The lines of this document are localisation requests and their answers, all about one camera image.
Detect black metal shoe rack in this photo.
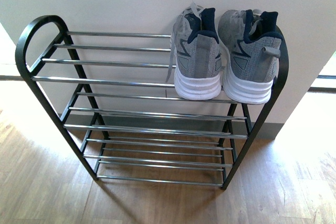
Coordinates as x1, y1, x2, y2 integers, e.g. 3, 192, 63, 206
15, 15, 289, 189

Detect grey knit sneaker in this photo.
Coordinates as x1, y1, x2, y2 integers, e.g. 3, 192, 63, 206
166, 3, 222, 100
218, 9, 283, 104

